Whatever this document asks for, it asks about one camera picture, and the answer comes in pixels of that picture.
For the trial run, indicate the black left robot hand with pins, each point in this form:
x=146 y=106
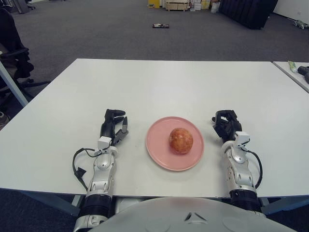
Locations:
x=108 y=128

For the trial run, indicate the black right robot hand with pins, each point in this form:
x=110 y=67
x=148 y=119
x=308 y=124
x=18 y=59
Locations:
x=229 y=126

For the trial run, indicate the red yellow apple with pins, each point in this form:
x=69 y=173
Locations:
x=181 y=141

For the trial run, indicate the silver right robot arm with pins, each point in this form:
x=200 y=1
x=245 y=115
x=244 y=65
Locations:
x=239 y=169

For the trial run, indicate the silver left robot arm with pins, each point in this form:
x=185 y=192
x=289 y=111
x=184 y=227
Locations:
x=102 y=166

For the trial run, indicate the pink round plate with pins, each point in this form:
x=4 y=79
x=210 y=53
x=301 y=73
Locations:
x=157 y=149

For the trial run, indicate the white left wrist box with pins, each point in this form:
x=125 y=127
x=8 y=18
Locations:
x=104 y=142

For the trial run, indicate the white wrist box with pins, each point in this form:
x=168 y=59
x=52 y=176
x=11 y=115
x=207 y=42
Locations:
x=241 y=138
x=104 y=142

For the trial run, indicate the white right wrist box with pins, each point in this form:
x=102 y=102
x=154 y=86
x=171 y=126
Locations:
x=241 y=138

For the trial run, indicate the green white tube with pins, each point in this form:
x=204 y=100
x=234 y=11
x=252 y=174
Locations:
x=292 y=66

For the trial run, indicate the black handheld controller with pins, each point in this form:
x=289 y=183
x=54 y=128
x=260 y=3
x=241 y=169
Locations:
x=303 y=69

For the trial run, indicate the grey robot torso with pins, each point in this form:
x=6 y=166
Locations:
x=188 y=217

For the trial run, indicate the grey shoe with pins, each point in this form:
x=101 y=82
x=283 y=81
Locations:
x=4 y=119

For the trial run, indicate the blue white desk leg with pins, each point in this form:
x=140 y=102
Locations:
x=12 y=84

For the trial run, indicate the small black floor tray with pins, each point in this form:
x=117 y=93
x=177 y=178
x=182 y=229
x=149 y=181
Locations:
x=160 y=25

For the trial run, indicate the black curtain partition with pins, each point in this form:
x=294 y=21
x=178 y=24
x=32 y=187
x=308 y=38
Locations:
x=246 y=12

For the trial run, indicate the white bag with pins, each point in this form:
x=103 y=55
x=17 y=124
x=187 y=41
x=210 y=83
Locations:
x=214 y=7

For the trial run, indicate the grey robot dog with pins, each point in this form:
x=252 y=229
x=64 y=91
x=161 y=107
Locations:
x=299 y=23

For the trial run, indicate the stack of white boxes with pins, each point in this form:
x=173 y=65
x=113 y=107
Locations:
x=200 y=4

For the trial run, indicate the wooden pallet crate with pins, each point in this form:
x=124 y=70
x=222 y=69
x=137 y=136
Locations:
x=177 y=5

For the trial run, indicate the yellow box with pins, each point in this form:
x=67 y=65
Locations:
x=153 y=3

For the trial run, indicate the black office chair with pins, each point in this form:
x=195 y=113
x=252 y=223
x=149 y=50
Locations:
x=9 y=36

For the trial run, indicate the blue grey table frame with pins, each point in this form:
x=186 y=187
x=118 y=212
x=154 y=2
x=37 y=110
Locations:
x=48 y=199

